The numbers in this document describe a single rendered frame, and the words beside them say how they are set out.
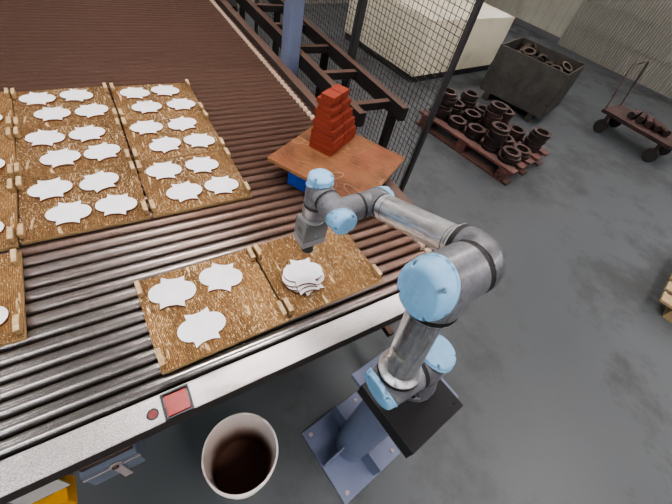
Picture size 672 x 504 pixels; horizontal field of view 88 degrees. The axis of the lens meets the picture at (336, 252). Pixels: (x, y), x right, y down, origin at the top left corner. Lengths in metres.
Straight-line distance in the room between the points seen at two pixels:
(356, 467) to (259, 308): 1.12
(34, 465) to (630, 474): 2.80
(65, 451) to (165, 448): 0.93
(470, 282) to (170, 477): 1.72
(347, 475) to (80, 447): 1.27
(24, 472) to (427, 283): 1.04
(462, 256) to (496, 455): 1.85
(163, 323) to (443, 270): 0.91
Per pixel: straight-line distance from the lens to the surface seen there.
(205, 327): 1.21
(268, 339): 1.21
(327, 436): 2.07
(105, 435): 1.19
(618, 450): 2.94
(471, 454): 2.34
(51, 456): 1.22
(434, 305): 0.64
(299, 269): 1.31
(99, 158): 1.88
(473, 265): 0.67
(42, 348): 1.35
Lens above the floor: 2.01
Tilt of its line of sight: 48 degrees down
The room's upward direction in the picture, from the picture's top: 16 degrees clockwise
